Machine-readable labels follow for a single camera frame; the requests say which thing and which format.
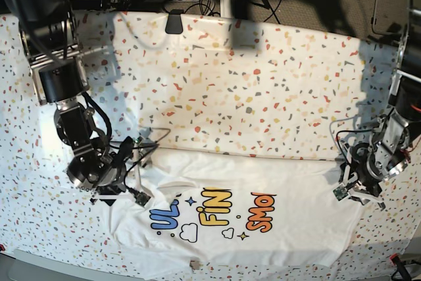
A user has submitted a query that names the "red clamp at corner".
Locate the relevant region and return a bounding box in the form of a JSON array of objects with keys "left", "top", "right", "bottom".
[{"left": 389, "top": 253, "right": 400, "bottom": 265}]

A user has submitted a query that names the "white printed T-shirt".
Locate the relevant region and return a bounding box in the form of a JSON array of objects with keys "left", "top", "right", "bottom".
[{"left": 99, "top": 149, "right": 362, "bottom": 266}]

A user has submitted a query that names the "terrazzo patterned tablecloth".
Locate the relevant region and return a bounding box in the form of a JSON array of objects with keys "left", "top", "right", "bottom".
[{"left": 1, "top": 13, "right": 420, "bottom": 280}]

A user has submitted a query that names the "white metal stand post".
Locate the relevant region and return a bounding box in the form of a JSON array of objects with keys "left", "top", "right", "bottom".
[{"left": 220, "top": 0, "right": 233, "bottom": 18}]

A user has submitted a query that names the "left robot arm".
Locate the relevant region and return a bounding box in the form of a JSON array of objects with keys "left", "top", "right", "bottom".
[{"left": 333, "top": 0, "right": 420, "bottom": 209}]

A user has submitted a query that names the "black table clamp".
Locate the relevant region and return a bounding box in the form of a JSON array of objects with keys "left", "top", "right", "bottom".
[{"left": 165, "top": 9, "right": 184, "bottom": 35}]

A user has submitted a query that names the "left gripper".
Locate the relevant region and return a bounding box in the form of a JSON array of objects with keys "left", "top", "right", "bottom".
[{"left": 335, "top": 131, "right": 391, "bottom": 210}]

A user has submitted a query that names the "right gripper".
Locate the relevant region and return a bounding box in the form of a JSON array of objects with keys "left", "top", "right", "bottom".
[{"left": 67, "top": 136, "right": 166, "bottom": 205}]

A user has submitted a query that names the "grey clip at edge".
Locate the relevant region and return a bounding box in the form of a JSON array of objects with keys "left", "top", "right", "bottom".
[{"left": 189, "top": 260, "right": 201, "bottom": 271}]

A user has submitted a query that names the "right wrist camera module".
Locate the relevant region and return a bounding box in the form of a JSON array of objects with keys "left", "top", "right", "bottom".
[{"left": 132, "top": 190, "right": 151, "bottom": 207}]

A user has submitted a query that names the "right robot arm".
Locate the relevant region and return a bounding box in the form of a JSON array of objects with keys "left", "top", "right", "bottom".
[{"left": 4, "top": 0, "right": 159, "bottom": 207}]

